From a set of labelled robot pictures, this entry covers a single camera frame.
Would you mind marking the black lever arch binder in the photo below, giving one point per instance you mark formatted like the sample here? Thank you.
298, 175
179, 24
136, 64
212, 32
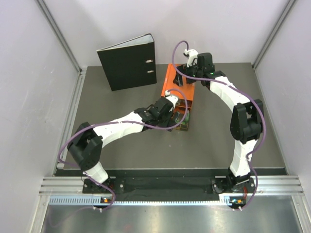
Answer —
130, 64

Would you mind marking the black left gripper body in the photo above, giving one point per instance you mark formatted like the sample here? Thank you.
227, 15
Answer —
164, 121

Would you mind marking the aluminium frame rail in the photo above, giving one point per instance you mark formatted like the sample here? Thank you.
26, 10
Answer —
268, 185

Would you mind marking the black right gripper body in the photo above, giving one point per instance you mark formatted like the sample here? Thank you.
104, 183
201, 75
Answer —
191, 71

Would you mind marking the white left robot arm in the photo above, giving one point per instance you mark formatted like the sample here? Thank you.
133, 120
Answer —
86, 145

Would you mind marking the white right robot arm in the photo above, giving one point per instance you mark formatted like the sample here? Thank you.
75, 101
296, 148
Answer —
246, 124

